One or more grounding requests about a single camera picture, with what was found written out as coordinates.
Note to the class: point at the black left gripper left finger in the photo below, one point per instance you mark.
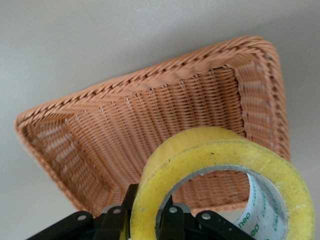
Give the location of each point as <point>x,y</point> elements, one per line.
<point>112,222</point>

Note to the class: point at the clear yellowish tape roll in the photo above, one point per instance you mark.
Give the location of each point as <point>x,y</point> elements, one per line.
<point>200,155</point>

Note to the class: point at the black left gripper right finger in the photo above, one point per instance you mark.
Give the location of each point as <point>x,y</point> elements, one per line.
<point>180,225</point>

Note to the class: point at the brown wicker basket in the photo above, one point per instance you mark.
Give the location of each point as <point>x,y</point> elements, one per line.
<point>150,120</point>

